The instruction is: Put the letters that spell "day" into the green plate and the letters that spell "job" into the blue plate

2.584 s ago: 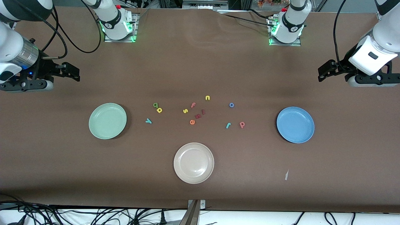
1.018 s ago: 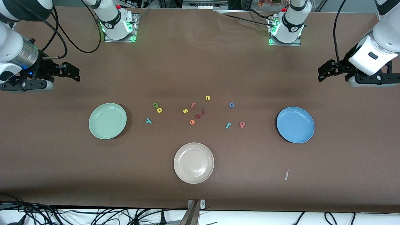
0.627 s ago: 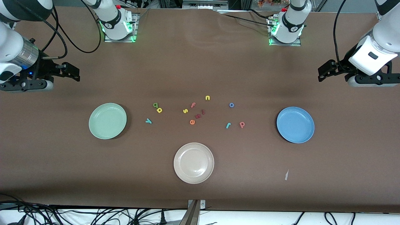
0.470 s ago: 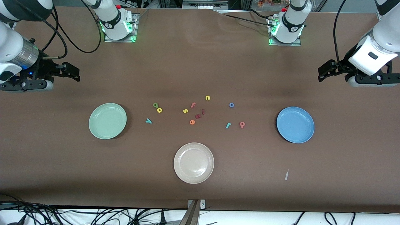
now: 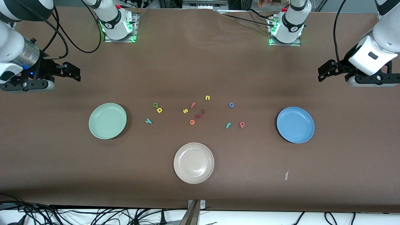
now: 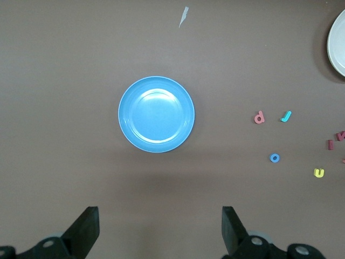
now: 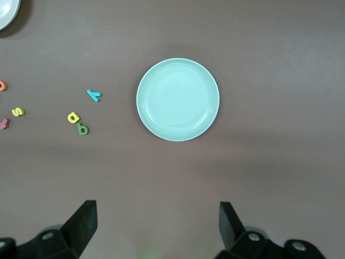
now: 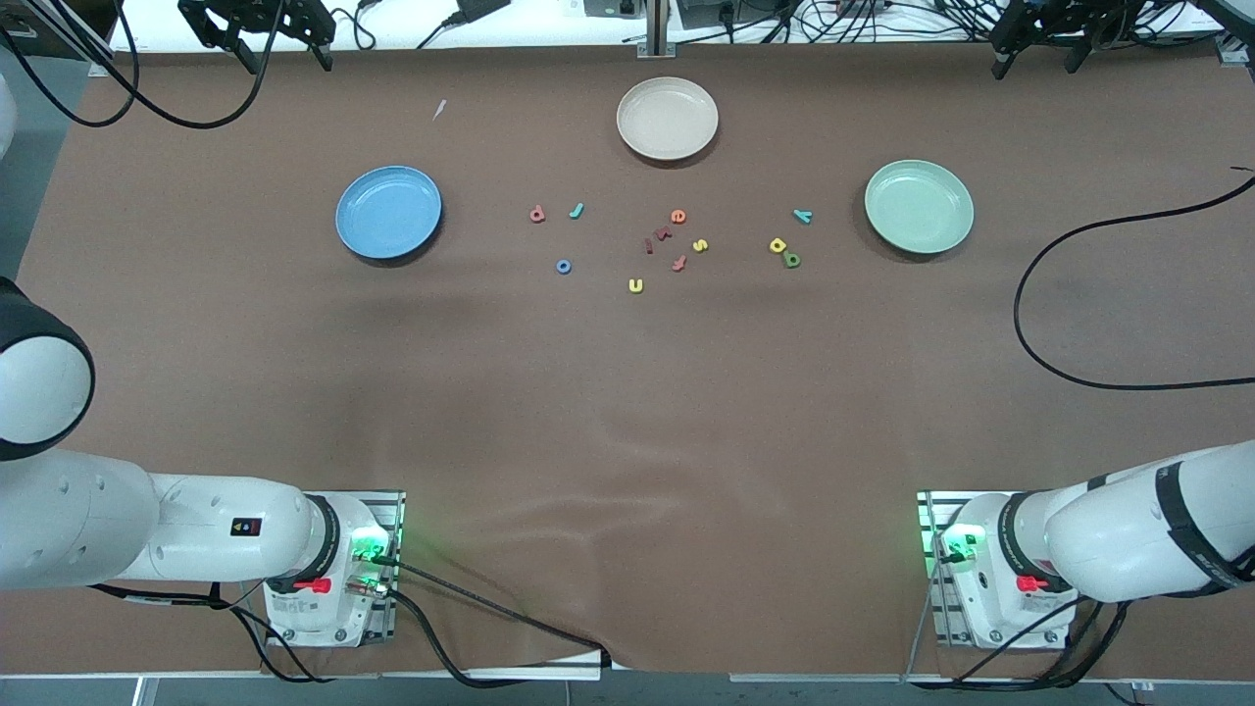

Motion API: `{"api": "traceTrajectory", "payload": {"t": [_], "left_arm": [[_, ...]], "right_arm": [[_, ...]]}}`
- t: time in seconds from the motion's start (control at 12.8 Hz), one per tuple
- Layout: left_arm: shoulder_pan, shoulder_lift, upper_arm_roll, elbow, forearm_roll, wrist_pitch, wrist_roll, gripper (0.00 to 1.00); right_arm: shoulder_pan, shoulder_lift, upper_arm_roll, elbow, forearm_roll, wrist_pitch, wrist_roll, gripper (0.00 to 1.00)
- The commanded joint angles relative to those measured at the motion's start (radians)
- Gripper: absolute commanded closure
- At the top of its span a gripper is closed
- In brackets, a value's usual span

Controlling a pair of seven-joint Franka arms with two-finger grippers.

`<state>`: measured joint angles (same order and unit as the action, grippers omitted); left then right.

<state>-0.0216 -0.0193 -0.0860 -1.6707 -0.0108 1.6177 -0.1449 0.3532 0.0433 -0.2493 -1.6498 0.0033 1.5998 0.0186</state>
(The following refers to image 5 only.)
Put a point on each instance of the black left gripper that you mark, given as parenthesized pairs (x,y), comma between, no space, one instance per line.
(341,67)

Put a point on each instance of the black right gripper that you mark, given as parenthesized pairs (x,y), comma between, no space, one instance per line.
(46,67)

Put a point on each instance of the teal foam letter y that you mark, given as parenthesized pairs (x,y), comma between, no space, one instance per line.
(148,121)

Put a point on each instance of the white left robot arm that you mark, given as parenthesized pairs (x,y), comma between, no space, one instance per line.
(384,40)

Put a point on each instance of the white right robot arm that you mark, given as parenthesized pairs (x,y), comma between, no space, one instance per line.
(9,47)

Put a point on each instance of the blue round plate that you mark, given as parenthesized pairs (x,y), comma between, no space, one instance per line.
(295,125)

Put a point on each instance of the light green round plate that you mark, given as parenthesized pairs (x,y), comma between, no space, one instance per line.
(107,121)

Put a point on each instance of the orange artificial flowers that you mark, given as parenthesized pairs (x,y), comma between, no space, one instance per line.
(268,3)

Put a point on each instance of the small grey paper scrap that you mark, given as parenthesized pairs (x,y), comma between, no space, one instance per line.
(286,175)

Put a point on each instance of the brown table cover mat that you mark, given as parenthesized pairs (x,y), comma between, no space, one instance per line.
(200,62)

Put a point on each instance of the beige round plate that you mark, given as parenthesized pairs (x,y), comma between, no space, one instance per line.
(193,163)

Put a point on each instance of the black power plug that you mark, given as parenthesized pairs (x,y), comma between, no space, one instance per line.
(162,218)

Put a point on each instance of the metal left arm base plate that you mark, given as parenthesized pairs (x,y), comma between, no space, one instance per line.
(286,44)

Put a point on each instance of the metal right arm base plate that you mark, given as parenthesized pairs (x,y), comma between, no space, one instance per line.
(120,40)

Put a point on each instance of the dark metal frame rig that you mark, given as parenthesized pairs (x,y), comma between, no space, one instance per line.
(203,3)

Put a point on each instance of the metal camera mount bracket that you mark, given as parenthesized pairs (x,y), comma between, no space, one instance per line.
(192,215)

